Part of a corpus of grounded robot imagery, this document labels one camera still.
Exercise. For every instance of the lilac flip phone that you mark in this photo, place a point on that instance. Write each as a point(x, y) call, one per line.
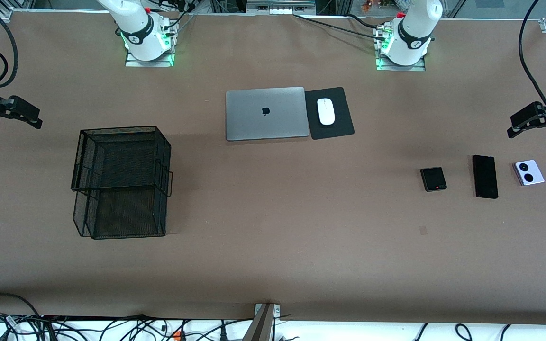
point(536, 176)

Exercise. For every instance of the black slab smartphone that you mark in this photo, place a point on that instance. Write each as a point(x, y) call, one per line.
point(485, 177)

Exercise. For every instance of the dark grey flip phone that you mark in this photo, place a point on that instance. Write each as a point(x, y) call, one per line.
point(433, 177)

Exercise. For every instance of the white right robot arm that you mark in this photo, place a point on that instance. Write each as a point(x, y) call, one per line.
point(142, 33)

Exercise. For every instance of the black mesh tiered organizer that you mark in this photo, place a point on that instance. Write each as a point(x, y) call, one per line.
point(126, 213)

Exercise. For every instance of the black mouse pad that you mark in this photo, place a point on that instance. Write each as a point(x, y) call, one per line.
point(341, 113)

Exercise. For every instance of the white computer mouse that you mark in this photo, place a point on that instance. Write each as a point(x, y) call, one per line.
point(326, 112)

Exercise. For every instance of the grey closed laptop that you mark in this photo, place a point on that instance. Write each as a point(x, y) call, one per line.
point(254, 118)

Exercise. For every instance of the grey power strip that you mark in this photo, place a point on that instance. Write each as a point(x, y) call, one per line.
point(280, 7)

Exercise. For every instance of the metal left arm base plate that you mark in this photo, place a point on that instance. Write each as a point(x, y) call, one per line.
point(420, 67)

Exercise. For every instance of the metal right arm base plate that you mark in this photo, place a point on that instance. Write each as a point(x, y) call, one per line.
point(133, 63)

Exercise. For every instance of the grey metal camera bracket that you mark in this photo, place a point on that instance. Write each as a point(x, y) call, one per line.
point(264, 324)

